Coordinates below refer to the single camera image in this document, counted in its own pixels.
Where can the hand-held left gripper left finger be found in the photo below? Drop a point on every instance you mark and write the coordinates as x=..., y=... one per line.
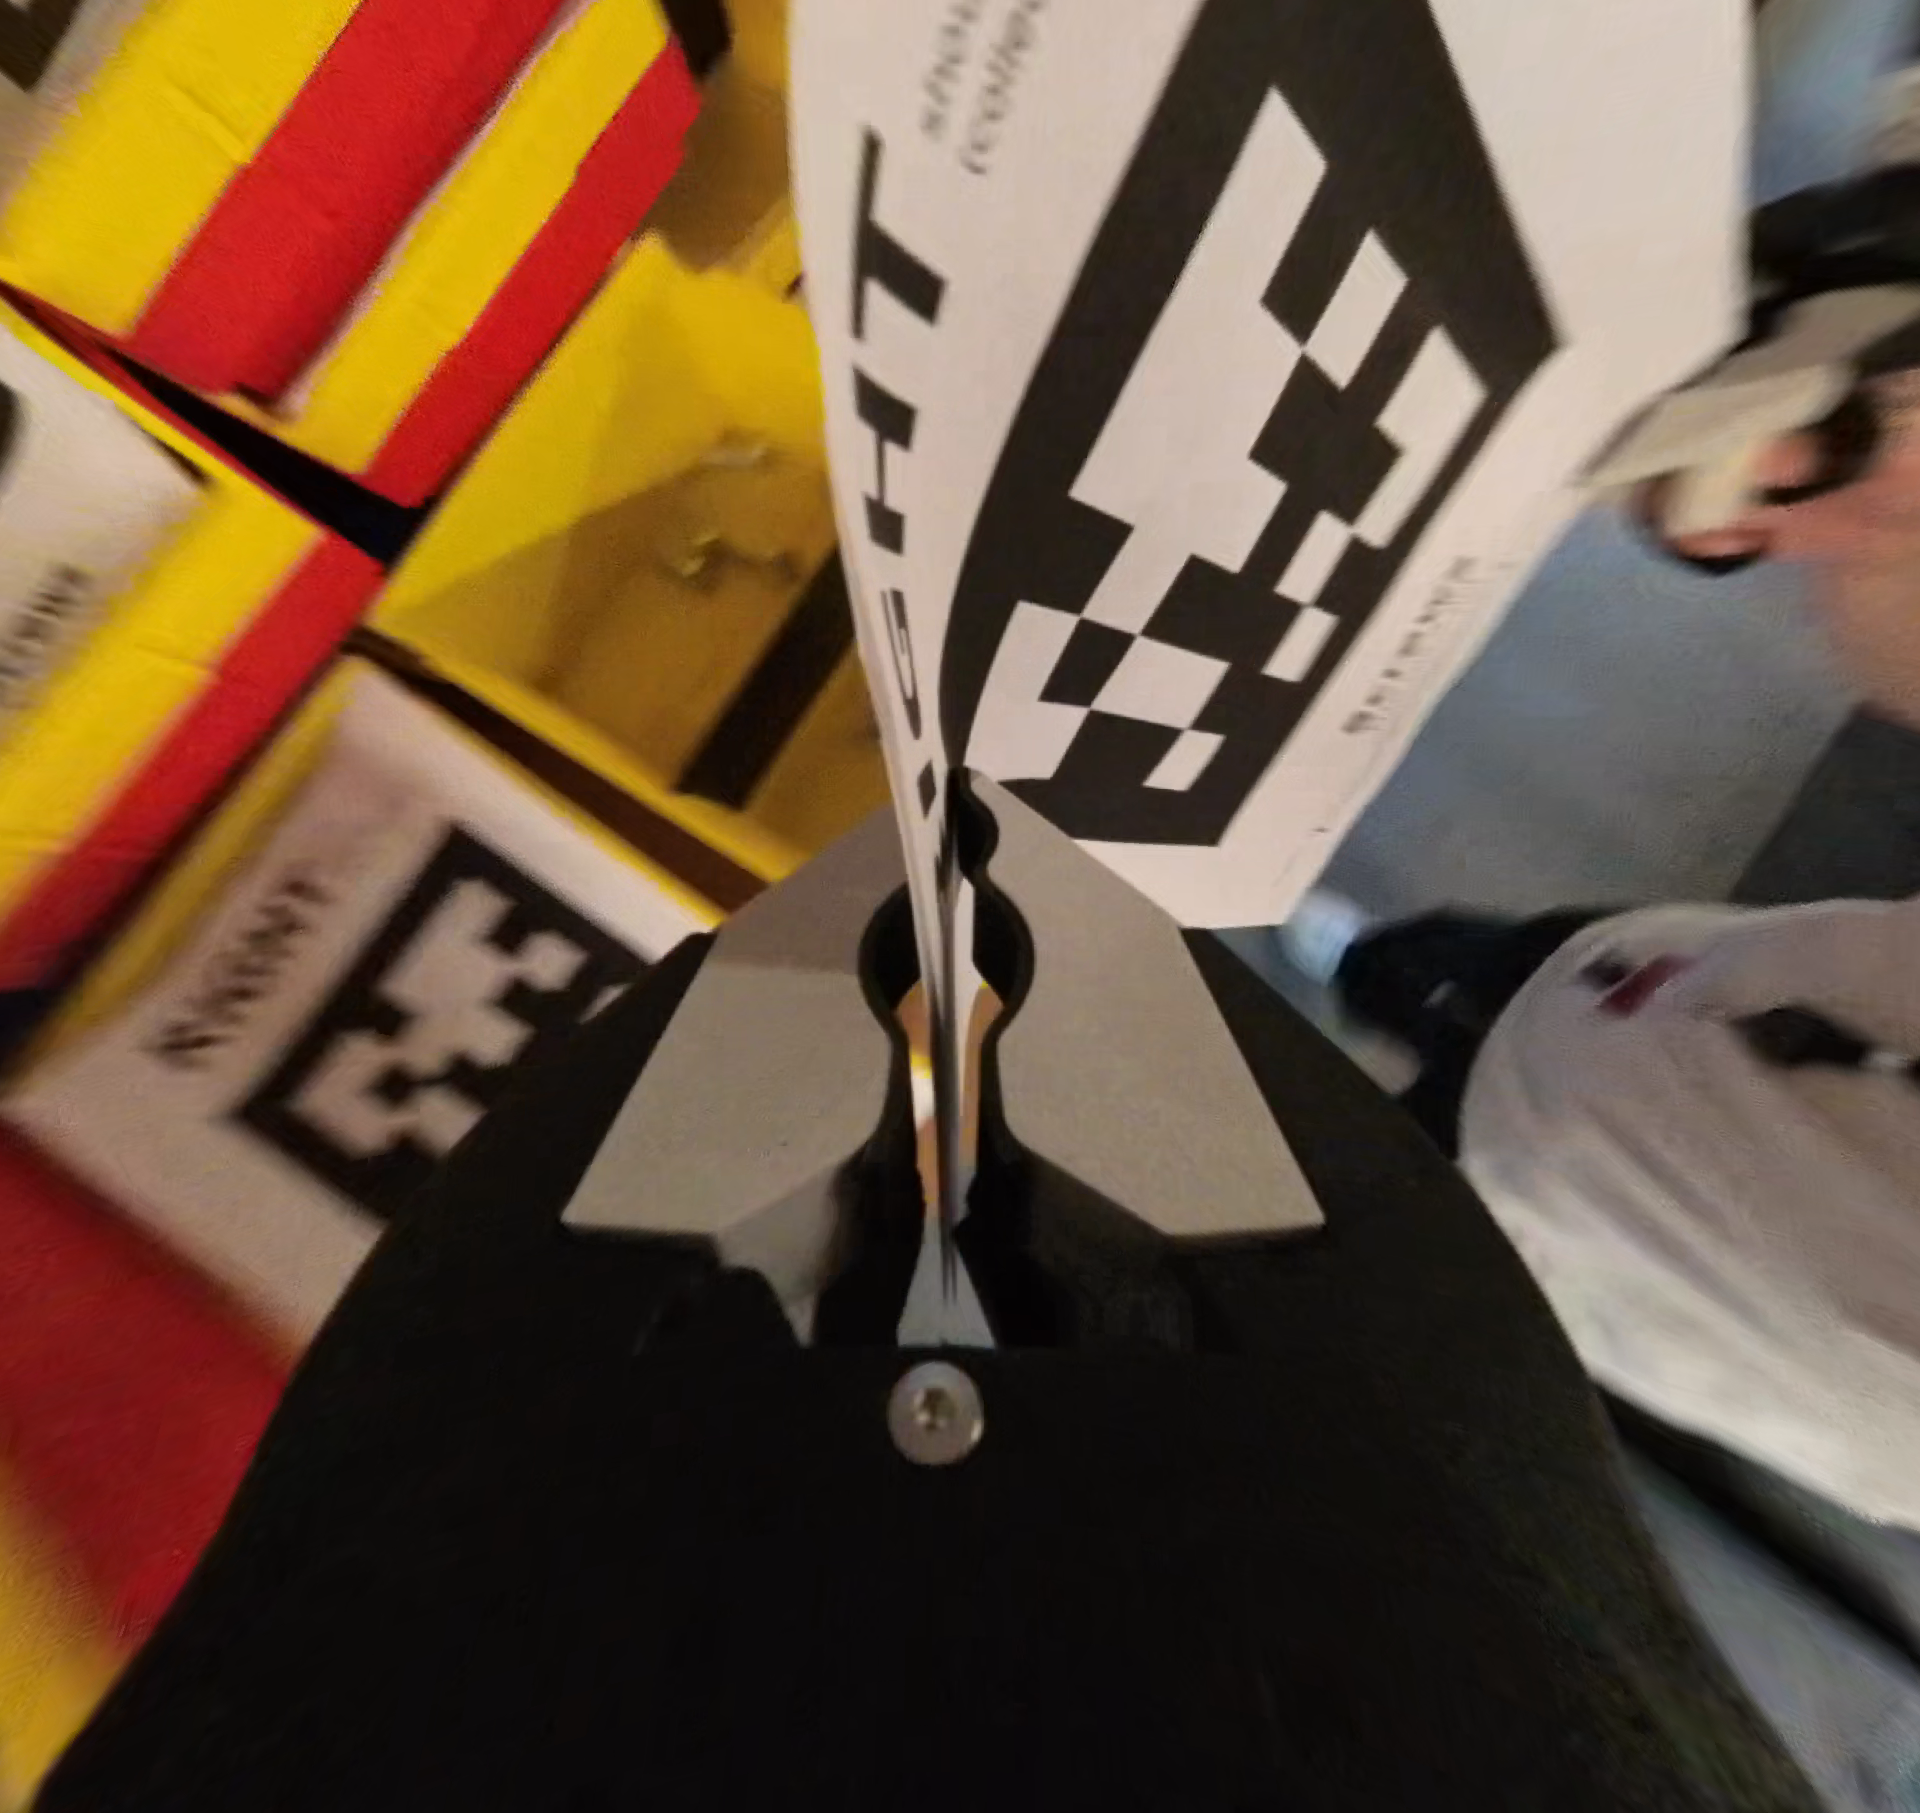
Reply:
x=735, y=1094

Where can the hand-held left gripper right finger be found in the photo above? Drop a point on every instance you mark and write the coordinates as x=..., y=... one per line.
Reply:
x=1155, y=1079

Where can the white printed marker sheet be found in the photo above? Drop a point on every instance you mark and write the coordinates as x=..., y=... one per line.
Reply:
x=1048, y=117

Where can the person's right hand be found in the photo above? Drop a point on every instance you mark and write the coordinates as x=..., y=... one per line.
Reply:
x=1875, y=537

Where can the person's white shoe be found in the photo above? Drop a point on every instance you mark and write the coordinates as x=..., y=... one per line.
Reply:
x=1327, y=936

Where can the yellow box with marker tag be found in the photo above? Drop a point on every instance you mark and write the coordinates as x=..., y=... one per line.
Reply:
x=151, y=612
x=344, y=943

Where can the person's white shirt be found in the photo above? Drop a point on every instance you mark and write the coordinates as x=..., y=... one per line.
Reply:
x=1723, y=1244

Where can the plain yellow box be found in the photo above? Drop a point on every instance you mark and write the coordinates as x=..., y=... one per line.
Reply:
x=599, y=493

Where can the yellow red box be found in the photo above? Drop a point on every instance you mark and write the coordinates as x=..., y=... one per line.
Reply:
x=151, y=117
x=495, y=268

